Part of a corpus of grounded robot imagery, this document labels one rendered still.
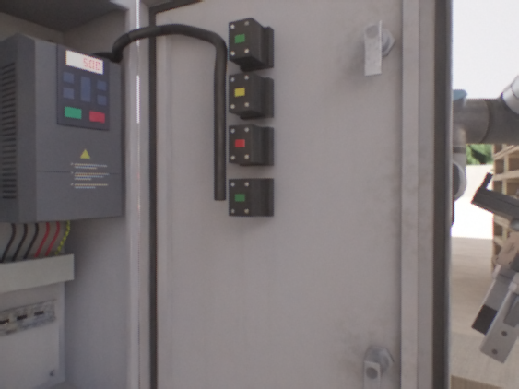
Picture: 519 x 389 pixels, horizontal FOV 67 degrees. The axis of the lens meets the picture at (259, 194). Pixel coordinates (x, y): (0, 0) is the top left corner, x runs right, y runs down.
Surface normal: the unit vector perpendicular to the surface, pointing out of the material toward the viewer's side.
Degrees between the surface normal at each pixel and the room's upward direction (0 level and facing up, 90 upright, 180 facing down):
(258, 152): 90
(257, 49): 90
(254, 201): 90
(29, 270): 90
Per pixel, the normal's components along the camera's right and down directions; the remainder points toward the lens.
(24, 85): -0.40, 0.01
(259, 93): 0.88, 0.00
